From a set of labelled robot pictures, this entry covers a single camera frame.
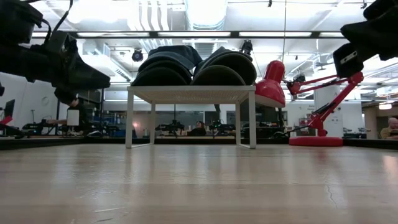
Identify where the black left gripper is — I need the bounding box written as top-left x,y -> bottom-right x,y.
0,30 -> 111,90

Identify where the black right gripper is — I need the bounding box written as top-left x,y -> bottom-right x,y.
340,14 -> 398,62

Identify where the dark blue denim cap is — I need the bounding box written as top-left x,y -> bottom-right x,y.
137,45 -> 203,85

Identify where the white box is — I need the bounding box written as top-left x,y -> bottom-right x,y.
67,108 -> 80,127

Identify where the black ceiling spot fixture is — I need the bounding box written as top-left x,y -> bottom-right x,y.
131,48 -> 144,63

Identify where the black computer monitor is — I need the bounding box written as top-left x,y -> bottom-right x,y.
3,98 -> 16,121

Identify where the white perforated metal shelf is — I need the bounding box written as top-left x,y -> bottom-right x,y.
126,85 -> 257,149

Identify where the red desk lamp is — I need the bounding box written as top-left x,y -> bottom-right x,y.
254,60 -> 364,147

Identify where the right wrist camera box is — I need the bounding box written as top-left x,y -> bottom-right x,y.
332,42 -> 365,78

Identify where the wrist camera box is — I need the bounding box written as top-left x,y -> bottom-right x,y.
0,0 -> 44,45
332,42 -> 365,78

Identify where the black overhead frame beam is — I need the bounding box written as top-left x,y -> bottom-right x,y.
30,30 -> 346,39

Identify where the black table edge rail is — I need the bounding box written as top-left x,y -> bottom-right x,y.
0,136 -> 398,151

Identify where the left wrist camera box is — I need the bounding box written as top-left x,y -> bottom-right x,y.
0,0 -> 44,45

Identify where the black overhead camera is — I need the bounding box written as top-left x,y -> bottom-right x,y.
241,39 -> 254,57

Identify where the round ventilation duct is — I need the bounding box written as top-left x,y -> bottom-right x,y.
185,0 -> 228,31

